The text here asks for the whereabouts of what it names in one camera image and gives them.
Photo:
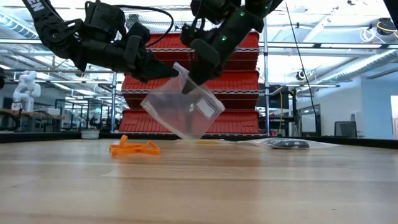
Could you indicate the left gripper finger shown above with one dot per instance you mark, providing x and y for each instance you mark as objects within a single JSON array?
[{"x": 155, "y": 71}]

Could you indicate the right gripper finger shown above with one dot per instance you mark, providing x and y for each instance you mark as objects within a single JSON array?
[{"x": 199, "y": 77}]

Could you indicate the orange rubber band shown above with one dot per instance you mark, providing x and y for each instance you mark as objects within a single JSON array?
[
  {"x": 124, "y": 149},
  {"x": 152, "y": 152}
]

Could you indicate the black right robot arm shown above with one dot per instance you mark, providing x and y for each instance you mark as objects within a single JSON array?
[{"x": 258, "y": 7}]

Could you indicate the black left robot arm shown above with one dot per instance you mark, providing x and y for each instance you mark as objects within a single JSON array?
[{"x": 49, "y": 28}]

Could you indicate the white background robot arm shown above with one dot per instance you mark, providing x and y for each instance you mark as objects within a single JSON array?
[{"x": 26, "y": 90}]

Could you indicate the black monitor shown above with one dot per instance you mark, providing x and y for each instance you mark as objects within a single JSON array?
[{"x": 275, "y": 99}]

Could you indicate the white round bowl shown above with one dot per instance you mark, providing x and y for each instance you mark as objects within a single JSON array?
[{"x": 90, "y": 134}]

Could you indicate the wooden background workbench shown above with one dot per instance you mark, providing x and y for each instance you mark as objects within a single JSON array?
[{"x": 31, "y": 115}]

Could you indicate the black framed whiteboard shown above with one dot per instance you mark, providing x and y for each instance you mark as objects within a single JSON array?
[{"x": 308, "y": 123}]

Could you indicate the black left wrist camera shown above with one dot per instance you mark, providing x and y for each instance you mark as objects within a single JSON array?
[{"x": 136, "y": 46}]

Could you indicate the black ceiling camera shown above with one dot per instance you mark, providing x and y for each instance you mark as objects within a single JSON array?
[{"x": 300, "y": 75}]

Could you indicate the black aluminium table frame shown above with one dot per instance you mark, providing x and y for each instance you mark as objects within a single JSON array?
[{"x": 37, "y": 137}]

